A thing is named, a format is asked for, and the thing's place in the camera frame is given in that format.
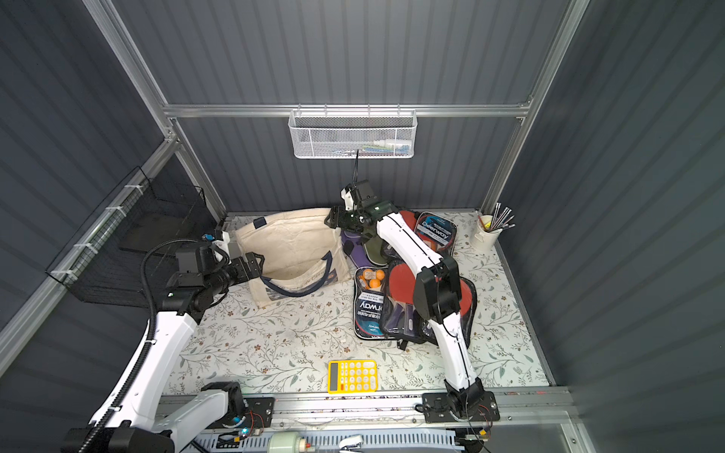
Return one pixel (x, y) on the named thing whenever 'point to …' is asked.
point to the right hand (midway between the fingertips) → (335, 220)
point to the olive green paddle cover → (373, 248)
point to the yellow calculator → (352, 377)
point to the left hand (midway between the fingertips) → (251, 262)
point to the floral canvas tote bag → (301, 255)
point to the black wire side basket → (107, 263)
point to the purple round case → (356, 251)
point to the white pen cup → (484, 239)
